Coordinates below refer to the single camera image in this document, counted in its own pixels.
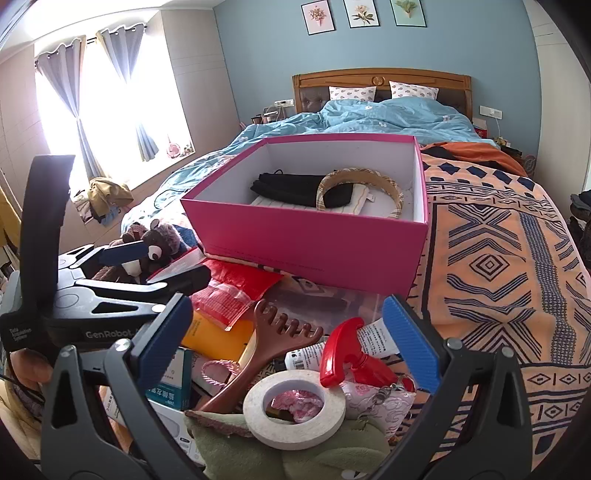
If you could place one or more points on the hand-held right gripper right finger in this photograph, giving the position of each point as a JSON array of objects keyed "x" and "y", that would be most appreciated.
[{"x": 411, "y": 341}]

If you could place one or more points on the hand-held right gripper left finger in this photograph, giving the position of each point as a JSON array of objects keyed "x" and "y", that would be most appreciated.
[{"x": 161, "y": 341}]

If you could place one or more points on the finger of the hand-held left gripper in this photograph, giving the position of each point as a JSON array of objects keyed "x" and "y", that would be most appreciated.
[
  {"x": 184, "y": 278},
  {"x": 124, "y": 254}
]

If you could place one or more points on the white cream tube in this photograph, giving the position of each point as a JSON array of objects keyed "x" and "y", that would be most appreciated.
[{"x": 369, "y": 337}]

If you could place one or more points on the red plastic bag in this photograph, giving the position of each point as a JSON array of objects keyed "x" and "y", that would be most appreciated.
[{"x": 240, "y": 281}]

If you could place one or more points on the brown wooden comb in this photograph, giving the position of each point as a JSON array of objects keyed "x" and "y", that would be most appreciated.
[{"x": 268, "y": 341}]

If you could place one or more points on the pink cardboard box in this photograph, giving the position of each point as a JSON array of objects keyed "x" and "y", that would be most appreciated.
[{"x": 300, "y": 249}]

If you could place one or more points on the person's left hand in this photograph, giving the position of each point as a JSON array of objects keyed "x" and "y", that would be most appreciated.
[{"x": 30, "y": 367}]

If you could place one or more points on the yellow hanging garment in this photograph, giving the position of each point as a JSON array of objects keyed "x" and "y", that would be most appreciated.
[{"x": 8, "y": 217}]

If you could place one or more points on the brown teddy bear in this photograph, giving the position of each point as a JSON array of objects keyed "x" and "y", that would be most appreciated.
[{"x": 161, "y": 240}]

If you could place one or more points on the navy cloth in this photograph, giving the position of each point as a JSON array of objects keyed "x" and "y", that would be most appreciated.
[{"x": 188, "y": 237}]

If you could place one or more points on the blue and white box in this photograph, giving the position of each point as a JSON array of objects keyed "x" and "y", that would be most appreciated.
[{"x": 173, "y": 383}]

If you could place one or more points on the yellow packet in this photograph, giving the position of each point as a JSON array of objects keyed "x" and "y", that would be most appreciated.
[{"x": 217, "y": 337}]

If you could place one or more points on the olive clothes pile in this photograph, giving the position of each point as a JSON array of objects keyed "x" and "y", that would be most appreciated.
[{"x": 108, "y": 191}]

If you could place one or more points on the white floral pouch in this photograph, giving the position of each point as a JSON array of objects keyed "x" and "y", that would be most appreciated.
[{"x": 392, "y": 410}]

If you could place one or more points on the white printed box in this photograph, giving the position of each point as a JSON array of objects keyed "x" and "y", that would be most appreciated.
[{"x": 171, "y": 429}]

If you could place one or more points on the clear plastic storage box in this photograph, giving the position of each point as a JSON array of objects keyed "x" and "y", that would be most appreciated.
[{"x": 323, "y": 304}]

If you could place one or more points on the orange patterned blanket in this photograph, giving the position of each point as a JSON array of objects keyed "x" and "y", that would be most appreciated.
[{"x": 498, "y": 277}]

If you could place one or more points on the grey-blue curtain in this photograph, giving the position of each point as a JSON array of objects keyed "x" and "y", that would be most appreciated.
[
  {"x": 69, "y": 92},
  {"x": 129, "y": 69}
]

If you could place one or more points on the pink patterned cloth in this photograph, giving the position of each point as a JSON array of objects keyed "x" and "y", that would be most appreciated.
[{"x": 300, "y": 401}]

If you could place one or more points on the white tape roll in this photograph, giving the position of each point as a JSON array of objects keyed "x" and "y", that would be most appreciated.
[{"x": 258, "y": 424}]

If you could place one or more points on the black cloth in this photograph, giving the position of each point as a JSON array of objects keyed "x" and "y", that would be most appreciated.
[{"x": 286, "y": 184}]

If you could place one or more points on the green plush toy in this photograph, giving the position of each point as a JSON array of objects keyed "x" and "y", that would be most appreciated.
[{"x": 323, "y": 457}]

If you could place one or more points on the plaid headband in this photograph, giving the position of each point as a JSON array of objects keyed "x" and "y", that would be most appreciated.
[{"x": 364, "y": 174}]

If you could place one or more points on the bedside clutter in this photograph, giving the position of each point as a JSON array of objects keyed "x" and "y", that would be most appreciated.
[{"x": 268, "y": 115}]

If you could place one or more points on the black garment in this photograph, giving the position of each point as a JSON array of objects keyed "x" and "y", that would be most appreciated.
[{"x": 436, "y": 150}]

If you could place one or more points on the orange cloth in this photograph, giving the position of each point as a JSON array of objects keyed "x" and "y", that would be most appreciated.
[{"x": 480, "y": 150}]

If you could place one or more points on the dark clothes heap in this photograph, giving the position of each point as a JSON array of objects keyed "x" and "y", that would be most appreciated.
[{"x": 581, "y": 214}]

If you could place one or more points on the dark nightstand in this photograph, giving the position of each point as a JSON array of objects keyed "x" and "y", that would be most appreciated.
[{"x": 519, "y": 159}]

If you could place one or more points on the red box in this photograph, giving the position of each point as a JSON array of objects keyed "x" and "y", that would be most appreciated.
[{"x": 481, "y": 129}]

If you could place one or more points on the blue floral duvet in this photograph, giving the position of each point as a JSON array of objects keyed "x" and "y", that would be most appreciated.
[{"x": 360, "y": 120}]

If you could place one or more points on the white spotted pillow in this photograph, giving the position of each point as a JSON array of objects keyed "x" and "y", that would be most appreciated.
[
  {"x": 413, "y": 90},
  {"x": 351, "y": 93}
]

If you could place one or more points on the wooden headboard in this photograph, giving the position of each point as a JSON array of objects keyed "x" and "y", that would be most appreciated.
[{"x": 383, "y": 76}]

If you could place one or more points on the white wardrobe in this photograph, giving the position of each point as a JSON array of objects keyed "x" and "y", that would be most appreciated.
[{"x": 563, "y": 92}]

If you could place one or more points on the pink flower picture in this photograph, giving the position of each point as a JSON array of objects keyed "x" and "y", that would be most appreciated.
[{"x": 317, "y": 16}]

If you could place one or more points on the white flower picture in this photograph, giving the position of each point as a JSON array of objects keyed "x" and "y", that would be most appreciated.
[{"x": 360, "y": 13}]

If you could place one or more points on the green leaf picture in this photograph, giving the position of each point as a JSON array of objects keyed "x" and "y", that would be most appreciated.
[{"x": 407, "y": 11}]

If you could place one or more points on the white wall socket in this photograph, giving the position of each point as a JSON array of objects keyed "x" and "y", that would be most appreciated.
[{"x": 487, "y": 110}]

